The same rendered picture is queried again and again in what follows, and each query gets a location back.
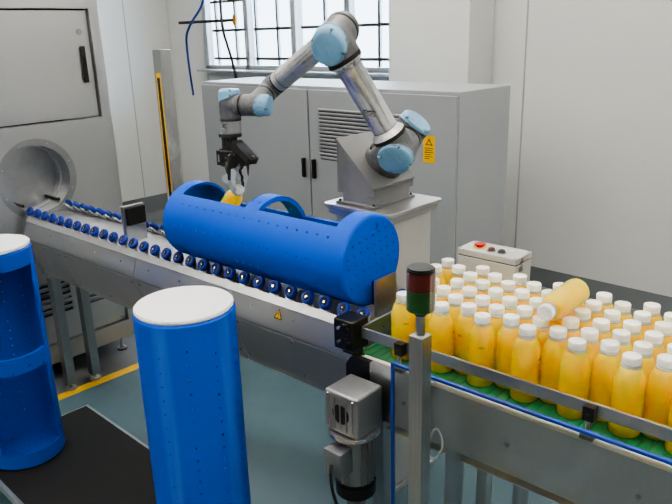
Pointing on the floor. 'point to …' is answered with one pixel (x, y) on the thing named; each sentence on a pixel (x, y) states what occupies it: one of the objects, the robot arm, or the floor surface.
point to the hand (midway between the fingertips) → (239, 188)
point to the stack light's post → (419, 418)
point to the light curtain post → (168, 119)
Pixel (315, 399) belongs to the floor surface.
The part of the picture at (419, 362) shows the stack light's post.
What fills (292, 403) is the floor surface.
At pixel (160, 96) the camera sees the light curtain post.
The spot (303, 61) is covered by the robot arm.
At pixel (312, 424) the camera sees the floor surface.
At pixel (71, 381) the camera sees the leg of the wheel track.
